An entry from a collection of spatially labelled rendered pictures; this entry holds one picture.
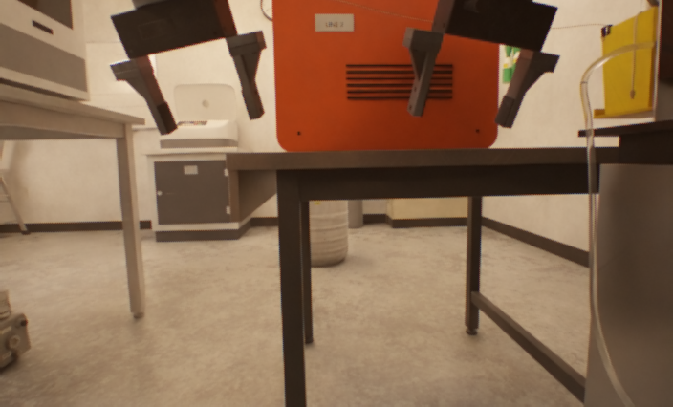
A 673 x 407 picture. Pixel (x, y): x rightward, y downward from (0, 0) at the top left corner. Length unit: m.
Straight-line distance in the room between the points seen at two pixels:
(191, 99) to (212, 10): 3.36
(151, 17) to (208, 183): 2.76
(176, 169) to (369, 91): 2.74
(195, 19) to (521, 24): 0.38
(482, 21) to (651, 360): 0.51
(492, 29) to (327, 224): 1.90
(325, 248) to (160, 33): 1.93
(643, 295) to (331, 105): 0.57
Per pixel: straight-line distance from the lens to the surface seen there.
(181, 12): 0.47
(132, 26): 0.51
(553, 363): 1.10
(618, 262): 0.68
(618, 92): 0.83
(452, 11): 0.46
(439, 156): 0.63
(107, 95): 4.34
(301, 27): 0.70
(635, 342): 0.69
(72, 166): 4.53
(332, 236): 2.28
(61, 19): 1.46
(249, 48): 0.46
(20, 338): 1.73
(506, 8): 0.49
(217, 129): 3.23
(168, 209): 3.34
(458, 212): 3.67
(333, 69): 0.68
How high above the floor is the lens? 0.69
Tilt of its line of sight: 6 degrees down
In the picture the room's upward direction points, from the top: 1 degrees counter-clockwise
